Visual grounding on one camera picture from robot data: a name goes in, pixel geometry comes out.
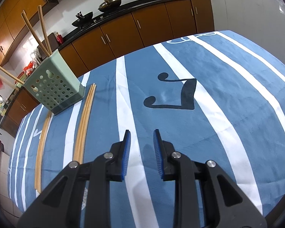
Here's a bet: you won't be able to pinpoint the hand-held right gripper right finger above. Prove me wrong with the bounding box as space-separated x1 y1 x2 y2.
153 129 268 228

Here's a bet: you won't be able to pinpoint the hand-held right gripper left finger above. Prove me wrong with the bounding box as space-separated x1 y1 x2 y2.
17 129 131 228

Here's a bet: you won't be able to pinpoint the wooden chopstick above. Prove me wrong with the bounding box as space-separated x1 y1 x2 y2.
0 62 25 84
21 10 50 55
38 114 54 193
0 67 17 86
34 117 50 190
73 84 94 162
38 5 53 53
79 84 97 164
36 115 52 192
76 83 96 163

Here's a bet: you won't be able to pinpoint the green perforated utensil holder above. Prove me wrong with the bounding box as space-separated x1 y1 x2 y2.
22 49 86 115

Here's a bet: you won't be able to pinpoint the blue white striped tablecloth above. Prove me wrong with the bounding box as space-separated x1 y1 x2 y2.
8 30 285 228

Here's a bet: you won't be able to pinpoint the wooden base cabinets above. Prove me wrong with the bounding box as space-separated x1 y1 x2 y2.
0 0 215 139

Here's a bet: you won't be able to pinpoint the red white plastic bag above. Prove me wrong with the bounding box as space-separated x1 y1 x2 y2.
23 61 39 73

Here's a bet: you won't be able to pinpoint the dark wooden cutting board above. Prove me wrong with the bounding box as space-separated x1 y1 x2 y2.
47 32 59 53

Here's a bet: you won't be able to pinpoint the gas stove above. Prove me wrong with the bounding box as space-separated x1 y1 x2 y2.
92 14 116 22

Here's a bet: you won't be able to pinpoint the black wok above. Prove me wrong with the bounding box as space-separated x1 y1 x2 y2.
71 11 94 28

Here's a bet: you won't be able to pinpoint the dark lidded pot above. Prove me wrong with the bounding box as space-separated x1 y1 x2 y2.
97 0 122 13

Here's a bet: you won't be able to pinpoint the black kitchen countertop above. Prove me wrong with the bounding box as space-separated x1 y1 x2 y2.
0 0 212 126

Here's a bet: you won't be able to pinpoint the wooden wall cabinets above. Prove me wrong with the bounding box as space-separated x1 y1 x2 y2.
0 0 53 65

